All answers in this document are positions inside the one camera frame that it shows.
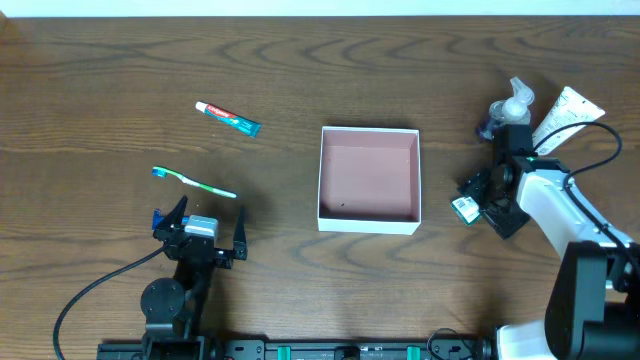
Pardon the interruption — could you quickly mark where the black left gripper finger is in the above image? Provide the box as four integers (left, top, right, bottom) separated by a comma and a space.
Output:
157, 195, 188, 230
233, 208, 247, 249

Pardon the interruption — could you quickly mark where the green white small packet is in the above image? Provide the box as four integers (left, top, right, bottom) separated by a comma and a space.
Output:
451, 196, 481, 226

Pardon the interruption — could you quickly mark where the clear blue pump bottle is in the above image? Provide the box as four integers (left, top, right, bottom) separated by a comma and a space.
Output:
476, 77, 535, 142

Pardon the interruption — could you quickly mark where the white Pantene conditioner tube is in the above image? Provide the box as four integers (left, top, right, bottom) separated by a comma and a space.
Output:
533, 86, 605, 156

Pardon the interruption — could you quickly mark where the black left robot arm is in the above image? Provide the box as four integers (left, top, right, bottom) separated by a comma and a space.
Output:
140, 197, 248, 339

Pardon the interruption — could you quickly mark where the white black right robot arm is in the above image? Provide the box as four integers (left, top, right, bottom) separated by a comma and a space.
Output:
458, 156, 639, 359

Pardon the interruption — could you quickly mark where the small blue object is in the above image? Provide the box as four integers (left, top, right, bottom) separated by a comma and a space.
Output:
151, 209, 189, 230

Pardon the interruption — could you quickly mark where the green white toothbrush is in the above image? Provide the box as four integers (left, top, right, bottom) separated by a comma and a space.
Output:
152, 166, 237, 199

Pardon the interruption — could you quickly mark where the red green toothpaste tube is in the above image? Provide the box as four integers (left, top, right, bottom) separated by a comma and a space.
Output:
195, 101, 261, 138

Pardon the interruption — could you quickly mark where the white box pink interior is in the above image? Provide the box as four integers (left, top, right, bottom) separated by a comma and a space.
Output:
317, 126, 422, 235

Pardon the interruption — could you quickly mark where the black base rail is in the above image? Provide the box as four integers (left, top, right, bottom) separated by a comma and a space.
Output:
96, 334, 498, 360

